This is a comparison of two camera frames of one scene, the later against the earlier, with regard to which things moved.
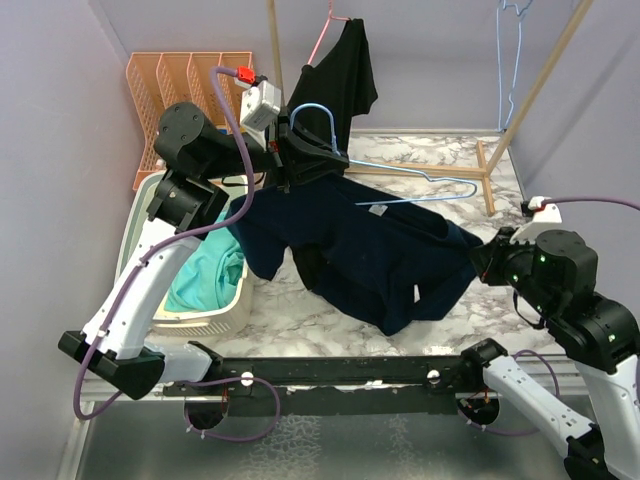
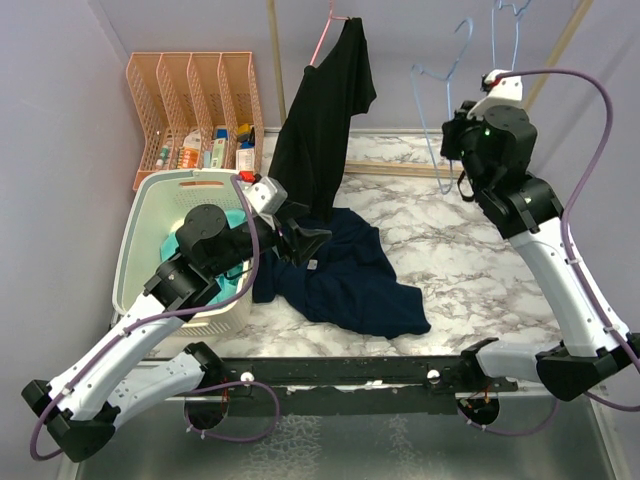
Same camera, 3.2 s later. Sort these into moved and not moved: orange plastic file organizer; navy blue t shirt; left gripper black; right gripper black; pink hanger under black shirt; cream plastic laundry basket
Moved: navy blue t shirt; right gripper black; left gripper black
Not moved: pink hanger under black shirt; orange plastic file organizer; cream plastic laundry basket
